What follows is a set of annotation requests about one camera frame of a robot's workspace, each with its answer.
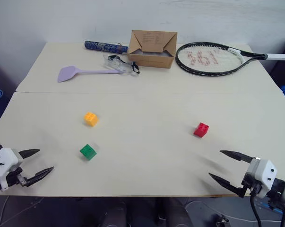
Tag brown cardboard box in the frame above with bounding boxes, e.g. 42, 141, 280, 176
127, 29, 178, 69

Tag dark rounded shape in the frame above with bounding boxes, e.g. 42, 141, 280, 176
100, 200, 128, 227
155, 196, 193, 227

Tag orange toy brick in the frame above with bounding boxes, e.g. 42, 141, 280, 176
83, 112, 99, 128

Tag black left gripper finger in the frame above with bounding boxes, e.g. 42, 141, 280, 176
26, 166, 55, 187
18, 148, 41, 160

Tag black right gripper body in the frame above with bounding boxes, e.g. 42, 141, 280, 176
241, 158, 264, 197

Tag red toy brick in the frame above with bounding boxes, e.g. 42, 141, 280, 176
193, 122, 210, 138

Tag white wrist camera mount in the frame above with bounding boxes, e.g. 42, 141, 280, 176
0, 147, 24, 192
255, 159, 278, 198

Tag black white tennis racket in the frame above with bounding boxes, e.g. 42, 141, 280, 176
175, 42, 285, 77

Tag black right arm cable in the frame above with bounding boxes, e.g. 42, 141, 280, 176
249, 187, 263, 227

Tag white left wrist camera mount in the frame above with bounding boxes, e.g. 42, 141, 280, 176
0, 147, 24, 192

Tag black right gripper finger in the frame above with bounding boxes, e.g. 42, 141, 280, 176
208, 172, 249, 199
219, 149, 255, 164

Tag white floor cable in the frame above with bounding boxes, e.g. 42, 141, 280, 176
184, 200, 285, 224

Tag blue patterned tube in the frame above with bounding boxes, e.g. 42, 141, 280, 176
84, 40, 129, 54

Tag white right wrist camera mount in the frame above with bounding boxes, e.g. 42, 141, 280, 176
255, 159, 278, 198

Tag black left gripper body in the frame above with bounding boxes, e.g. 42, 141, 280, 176
5, 166, 31, 188

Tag clear safety goggles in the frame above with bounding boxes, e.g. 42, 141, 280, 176
103, 54, 141, 77

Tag green toy brick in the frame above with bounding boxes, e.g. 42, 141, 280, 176
79, 143, 97, 161

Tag lilac plastic spatula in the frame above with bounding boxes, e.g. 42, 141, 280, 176
57, 66, 119, 83

